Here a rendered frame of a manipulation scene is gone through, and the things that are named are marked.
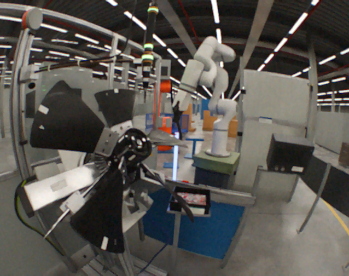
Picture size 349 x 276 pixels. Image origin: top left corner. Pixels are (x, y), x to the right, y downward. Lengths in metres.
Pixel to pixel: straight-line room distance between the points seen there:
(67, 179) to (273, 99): 2.36
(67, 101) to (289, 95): 2.43
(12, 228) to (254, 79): 3.05
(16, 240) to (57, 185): 0.94
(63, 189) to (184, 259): 1.32
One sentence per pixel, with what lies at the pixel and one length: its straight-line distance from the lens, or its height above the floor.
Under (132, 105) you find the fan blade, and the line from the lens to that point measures 0.68.
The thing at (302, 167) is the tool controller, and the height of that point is 1.09.
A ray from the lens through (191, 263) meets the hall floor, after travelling 1.58.
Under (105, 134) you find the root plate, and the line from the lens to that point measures 0.52.
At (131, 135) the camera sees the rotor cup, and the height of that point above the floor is 1.24.
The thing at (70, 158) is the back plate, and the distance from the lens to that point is 0.69.
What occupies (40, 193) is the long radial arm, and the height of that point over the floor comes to 1.12.
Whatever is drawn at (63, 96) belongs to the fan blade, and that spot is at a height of 1.38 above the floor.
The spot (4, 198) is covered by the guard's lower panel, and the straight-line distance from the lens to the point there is 1.18.
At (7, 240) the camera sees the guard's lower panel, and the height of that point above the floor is 0.54.
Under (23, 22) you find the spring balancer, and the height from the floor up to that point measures 1.84.
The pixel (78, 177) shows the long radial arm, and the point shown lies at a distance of 0.54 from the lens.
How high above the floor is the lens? 1.35
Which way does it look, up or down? 12 degrees down
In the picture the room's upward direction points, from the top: 3 degrees clockwise
